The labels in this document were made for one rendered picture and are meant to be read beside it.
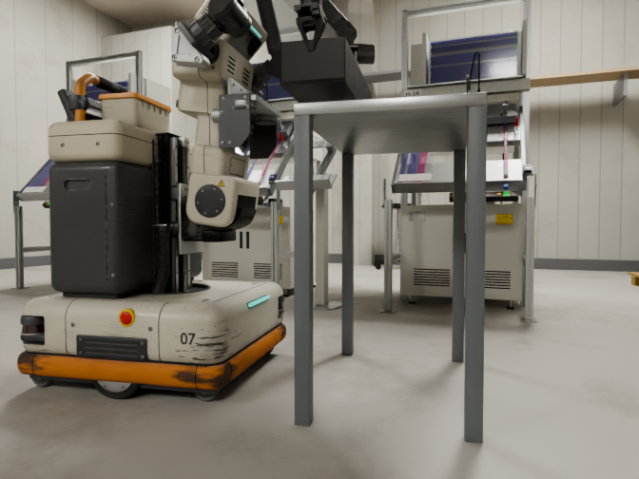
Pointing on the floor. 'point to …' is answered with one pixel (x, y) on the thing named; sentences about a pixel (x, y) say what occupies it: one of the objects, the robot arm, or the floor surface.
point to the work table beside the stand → (474, 290)
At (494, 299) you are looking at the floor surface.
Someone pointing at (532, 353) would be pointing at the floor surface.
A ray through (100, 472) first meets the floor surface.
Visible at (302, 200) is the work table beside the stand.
